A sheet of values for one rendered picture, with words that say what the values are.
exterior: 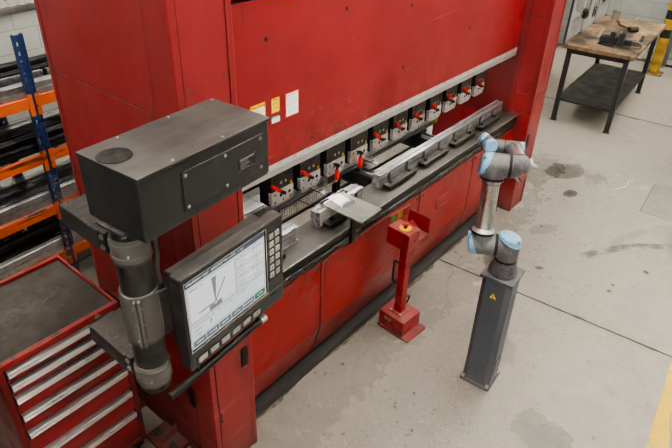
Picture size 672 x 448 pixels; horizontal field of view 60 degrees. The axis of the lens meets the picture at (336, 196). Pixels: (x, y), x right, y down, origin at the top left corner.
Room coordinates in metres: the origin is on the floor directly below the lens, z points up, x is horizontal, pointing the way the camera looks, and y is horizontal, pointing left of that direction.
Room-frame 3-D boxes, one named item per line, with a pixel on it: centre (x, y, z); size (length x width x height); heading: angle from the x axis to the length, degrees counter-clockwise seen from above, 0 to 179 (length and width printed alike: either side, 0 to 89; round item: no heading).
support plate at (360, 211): (2.65, -0.09, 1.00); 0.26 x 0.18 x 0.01; 52
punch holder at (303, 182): (2.56, 0.16, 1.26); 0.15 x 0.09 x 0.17; 142
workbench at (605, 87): (6.89, -3.25, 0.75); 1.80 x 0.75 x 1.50; 145
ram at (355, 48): (3.25, -0.38, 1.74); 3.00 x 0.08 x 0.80; 142
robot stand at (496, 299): (2.42, -0.89, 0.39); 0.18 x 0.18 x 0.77; 55
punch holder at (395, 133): (3.19, -0.33, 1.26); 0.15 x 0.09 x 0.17; 142
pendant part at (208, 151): (1.47, 0.45, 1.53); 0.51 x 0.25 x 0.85; 146
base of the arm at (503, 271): (2.42, -0.89, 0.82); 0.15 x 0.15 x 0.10
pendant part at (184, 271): (1.47, 0.35, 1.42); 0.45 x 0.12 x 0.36; 146
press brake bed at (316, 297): (3.22, -0.41, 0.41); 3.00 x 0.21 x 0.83; 142
